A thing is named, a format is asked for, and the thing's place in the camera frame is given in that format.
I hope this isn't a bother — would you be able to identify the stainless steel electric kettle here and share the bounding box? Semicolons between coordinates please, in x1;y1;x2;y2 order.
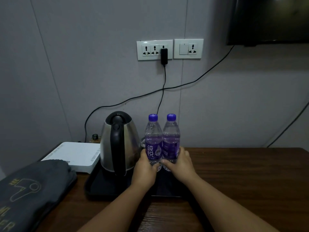
100;111;142;177

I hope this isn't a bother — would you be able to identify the black plug adapter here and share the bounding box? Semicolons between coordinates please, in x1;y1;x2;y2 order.
160;48;168;66

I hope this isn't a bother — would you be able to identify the grey cloth bag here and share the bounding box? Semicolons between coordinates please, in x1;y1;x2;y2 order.
0;159;78;232

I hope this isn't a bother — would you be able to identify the purple label water bottle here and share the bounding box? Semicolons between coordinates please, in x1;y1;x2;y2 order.
162;114;181;172
144;114;163;172

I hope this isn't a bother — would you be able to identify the person's left forearm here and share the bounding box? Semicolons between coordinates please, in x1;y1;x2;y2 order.
77;182;155;232

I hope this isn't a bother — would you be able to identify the person's left hand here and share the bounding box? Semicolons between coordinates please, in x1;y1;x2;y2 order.
131;148;163;190

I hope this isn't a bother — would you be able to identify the black plastic tray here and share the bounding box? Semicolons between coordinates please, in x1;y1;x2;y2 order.
84;160;191;201

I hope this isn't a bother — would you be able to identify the white switch socket plate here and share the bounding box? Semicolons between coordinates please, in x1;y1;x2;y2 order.
173;39;204;59

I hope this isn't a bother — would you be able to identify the black adapter cable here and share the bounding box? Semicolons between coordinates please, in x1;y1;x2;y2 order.
156;65;167;115

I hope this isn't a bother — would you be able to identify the white router box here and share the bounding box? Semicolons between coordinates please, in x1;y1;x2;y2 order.
41;142;101;174

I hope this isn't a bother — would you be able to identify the black television cable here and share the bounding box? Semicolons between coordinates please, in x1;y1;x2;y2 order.
84;45;235;143

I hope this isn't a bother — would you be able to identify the person's right hand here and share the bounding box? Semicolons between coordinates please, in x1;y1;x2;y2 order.
160;146;200;185

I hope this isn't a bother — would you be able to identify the black wall television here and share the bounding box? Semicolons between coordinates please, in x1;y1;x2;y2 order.
226;0;309;47

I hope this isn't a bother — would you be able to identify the white triple wall socket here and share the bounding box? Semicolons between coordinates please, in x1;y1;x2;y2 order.
137;40;174;61

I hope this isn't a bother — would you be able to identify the person's right forearm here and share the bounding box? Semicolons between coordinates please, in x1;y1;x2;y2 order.
184;174;280;232

